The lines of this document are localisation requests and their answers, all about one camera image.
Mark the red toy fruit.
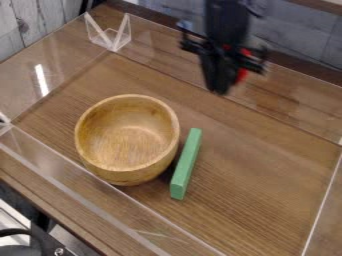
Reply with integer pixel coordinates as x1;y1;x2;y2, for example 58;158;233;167
222;44;252;70

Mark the black cable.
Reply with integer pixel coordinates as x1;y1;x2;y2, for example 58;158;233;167
0;228;33;240

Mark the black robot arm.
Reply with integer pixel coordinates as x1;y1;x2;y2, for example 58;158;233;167
177;0;269;95

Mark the wooden bowl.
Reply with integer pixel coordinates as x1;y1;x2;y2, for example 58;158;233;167
74;94;180;186

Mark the clear acrylic front wall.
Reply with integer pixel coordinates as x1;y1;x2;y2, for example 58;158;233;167
0;121;224;256

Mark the green rectangular block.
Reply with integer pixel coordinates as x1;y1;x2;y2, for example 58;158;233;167
169;128;202;200

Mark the black metal bracket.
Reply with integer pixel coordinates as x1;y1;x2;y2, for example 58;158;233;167
29;223;77;256

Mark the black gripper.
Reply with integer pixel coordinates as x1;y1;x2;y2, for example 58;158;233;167
177;21;268;95

